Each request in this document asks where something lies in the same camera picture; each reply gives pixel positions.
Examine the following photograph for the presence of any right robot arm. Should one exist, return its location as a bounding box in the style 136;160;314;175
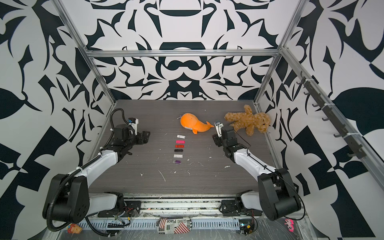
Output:
213;122;306;221

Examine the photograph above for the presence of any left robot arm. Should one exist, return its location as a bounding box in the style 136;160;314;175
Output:
42;108;151;232

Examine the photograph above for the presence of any brown teddy bear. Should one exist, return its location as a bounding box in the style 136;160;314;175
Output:
225;105;271;137

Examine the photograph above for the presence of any orange plush whale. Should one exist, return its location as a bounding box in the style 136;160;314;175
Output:
181;113;214;135

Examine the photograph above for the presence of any small electronics board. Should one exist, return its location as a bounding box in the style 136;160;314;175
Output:
239;218;259;236

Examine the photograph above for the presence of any pink toy figure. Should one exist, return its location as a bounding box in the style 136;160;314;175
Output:
285;218;295;233

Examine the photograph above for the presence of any red yellow toy figure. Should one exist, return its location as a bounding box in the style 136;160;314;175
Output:
67;224;83;234

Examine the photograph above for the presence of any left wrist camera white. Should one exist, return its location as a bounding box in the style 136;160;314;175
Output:
128;118;139;136

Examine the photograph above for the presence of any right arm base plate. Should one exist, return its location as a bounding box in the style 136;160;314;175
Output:
219;199;263;217

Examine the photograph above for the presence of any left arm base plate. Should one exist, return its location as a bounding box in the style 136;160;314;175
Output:
98;201;142;218

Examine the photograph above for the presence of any black wall hook rack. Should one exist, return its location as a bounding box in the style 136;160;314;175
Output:
299;77;367;159

